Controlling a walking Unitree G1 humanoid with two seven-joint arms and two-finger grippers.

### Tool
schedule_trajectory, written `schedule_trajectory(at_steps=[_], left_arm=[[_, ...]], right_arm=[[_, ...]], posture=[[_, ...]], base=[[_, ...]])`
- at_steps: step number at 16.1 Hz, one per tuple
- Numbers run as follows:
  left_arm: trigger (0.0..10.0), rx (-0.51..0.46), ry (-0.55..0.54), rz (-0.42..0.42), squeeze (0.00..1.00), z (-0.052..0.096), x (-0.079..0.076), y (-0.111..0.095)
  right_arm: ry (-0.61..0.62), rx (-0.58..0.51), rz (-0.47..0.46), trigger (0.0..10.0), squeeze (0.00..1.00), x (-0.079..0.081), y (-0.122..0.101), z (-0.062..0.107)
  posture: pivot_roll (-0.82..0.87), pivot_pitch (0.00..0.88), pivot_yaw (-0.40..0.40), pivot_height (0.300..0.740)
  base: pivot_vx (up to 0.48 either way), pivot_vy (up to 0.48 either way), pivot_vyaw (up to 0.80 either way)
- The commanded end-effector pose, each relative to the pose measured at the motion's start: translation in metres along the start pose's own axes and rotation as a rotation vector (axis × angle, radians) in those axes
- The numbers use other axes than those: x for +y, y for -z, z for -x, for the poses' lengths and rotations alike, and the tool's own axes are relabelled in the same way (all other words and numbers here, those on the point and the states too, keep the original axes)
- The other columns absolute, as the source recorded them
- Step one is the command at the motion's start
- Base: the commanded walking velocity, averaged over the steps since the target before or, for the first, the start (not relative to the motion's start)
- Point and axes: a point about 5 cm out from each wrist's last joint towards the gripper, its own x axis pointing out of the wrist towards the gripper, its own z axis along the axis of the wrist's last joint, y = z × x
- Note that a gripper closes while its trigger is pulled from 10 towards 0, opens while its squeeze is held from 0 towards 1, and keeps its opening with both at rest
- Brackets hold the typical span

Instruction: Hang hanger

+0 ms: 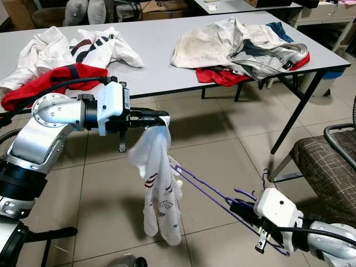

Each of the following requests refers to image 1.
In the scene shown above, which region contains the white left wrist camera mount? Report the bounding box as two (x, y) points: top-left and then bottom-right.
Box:
(96, 81), (132, 137)

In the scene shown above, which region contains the blue bin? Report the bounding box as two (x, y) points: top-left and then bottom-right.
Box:
(320, 68), (348, 80)

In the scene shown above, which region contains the black tubular chair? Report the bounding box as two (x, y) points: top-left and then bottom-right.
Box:
(0, 129), (23, 146)

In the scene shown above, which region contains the grey folding table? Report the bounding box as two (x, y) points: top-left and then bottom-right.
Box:
(0, 11), (356, 155)

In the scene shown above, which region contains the brown stool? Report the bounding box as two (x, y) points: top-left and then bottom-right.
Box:
(32, 7), (66, 29)

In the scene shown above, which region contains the white jacket striped print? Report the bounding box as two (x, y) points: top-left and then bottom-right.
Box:
(0, 26), (144, 92)

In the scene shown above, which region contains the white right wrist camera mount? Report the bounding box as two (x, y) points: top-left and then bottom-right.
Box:
(253, 187), (298, 252)

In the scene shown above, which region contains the cardboard box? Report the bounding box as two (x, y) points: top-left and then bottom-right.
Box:
(0, 0), (34, 28)
(141, 0), (187, 20)

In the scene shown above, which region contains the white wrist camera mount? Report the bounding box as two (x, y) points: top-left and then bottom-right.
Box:
(253, 187), (298, 252)
(96, 81), (132, 137)

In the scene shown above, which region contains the grey robot left leg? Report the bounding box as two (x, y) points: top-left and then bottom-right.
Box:
(106, 253), (148, 267)

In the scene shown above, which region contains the red garment black patch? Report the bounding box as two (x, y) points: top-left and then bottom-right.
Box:
(1, 63), (109, 112)

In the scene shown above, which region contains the grey cushion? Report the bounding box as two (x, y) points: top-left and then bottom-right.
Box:
(65, 0), (90, 27)
(87, 0), (107, 26)

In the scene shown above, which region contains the brown plaid chair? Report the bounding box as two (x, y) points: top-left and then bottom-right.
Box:
(270, 123), (356, 223)

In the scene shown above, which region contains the blue garment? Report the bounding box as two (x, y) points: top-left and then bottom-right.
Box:
(266, 21), (293, 43)

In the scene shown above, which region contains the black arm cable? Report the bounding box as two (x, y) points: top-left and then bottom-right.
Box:
(0, 75), (118, 126)
(278, 225), (356, 245)

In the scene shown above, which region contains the grey side table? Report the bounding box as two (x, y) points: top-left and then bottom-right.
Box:
(192, 0), (356, 26)

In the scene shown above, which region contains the purple plastic hanger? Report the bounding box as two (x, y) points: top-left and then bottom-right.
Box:
(170, 157), (291, 258)

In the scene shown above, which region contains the cream garment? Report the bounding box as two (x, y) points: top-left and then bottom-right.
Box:
(171, 17), (245, 70)

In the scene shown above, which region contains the white t-shirt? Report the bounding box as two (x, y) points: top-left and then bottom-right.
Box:
(127, 123), (184, 247)

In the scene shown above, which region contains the white denim garment black stitching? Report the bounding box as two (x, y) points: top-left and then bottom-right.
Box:
(228, 18), (310, 80)

